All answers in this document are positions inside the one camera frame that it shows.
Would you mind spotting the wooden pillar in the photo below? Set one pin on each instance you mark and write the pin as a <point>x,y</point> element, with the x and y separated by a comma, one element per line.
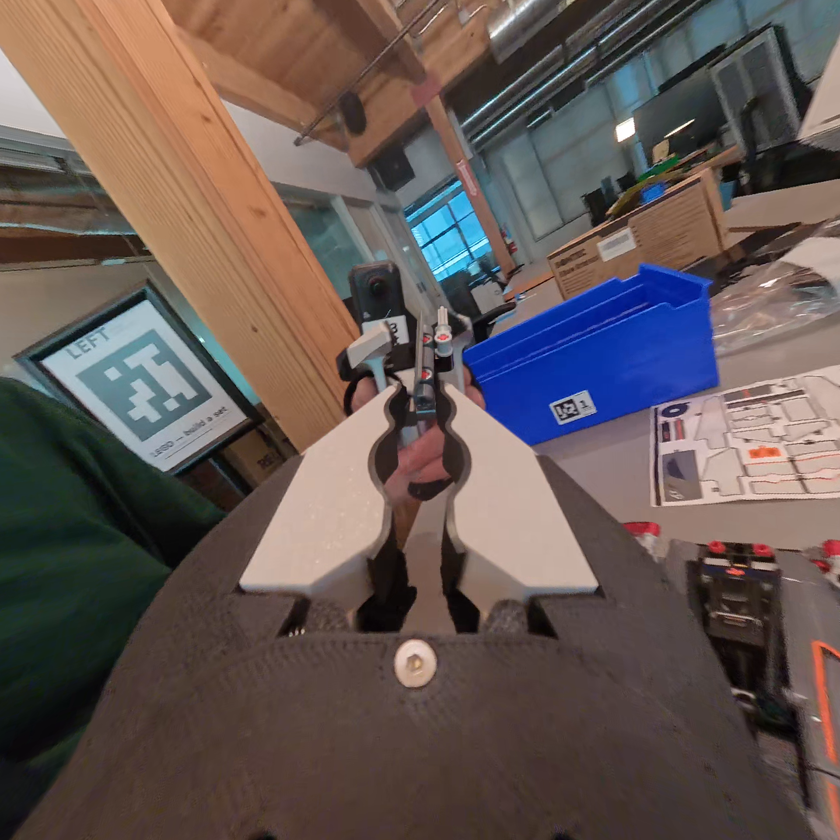
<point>197,197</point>

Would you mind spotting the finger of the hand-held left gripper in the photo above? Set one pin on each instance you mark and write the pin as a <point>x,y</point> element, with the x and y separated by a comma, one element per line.
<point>463,354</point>
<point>369,348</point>

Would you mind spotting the small grey lego subassembly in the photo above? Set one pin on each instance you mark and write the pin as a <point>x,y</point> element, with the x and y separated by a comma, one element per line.
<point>430,367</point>

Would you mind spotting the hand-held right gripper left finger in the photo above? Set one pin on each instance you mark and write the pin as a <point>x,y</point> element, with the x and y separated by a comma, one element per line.
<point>308,525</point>

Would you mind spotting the brown carton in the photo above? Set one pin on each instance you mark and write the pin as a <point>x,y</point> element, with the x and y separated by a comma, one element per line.
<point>256,459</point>

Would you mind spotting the red fire extinguisher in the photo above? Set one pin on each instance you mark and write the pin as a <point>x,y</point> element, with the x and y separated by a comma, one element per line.
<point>506,237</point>

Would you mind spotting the brown cardboard box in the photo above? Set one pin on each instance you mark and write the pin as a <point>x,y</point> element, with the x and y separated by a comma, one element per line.
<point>656,236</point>

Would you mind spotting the black office chair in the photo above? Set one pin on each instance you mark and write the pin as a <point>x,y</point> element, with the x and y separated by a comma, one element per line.
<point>482,302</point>

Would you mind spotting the lego sticker sheet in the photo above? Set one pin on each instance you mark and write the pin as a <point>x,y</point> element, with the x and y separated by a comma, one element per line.
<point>754,439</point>

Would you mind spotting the person's green shirt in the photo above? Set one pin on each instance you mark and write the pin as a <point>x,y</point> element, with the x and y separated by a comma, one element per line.
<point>79,558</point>

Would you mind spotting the large grey lego vehicle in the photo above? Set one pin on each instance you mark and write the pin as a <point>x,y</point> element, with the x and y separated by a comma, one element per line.
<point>741,623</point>

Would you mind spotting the large clear plastic bag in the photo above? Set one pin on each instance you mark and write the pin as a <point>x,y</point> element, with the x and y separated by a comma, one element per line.
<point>787,302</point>

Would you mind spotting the blue tagged plastic bin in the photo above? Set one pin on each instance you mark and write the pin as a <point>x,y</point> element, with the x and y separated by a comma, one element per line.
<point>590,367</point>

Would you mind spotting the lego instruction booklet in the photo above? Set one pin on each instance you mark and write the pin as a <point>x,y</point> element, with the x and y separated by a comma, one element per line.
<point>823,105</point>

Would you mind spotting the silver ventilation duct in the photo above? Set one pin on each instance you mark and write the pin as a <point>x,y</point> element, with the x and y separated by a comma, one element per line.
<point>525,26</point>

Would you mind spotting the framed sign with square tag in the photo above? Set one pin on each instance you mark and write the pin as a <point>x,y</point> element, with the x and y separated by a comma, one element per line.
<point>131,387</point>

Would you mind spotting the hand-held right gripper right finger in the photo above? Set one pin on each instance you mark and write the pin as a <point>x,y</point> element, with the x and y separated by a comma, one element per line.
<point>525,525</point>

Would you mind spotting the person's left hand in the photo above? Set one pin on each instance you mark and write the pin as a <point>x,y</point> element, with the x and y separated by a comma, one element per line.
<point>423,459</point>

